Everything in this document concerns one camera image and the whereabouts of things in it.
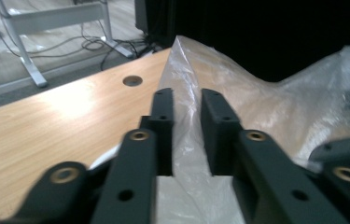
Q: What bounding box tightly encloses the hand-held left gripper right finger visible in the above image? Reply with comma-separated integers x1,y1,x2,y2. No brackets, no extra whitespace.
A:
201,88,244,177

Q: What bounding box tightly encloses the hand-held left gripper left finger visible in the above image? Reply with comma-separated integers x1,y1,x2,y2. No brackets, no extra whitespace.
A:
139,88,175,177

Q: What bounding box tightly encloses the clear plastic bag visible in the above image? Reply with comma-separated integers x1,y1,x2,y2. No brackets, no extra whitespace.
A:
155,35,350,224

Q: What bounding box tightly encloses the black curtain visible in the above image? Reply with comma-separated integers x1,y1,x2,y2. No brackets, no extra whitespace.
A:
134,0,350,98

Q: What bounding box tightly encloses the bundle of black floor cables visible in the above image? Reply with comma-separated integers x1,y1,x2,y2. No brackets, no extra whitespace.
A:
0,0,164,72

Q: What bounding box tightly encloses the white metal desk frame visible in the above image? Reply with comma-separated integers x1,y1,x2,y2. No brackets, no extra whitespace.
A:
0,0,133,89

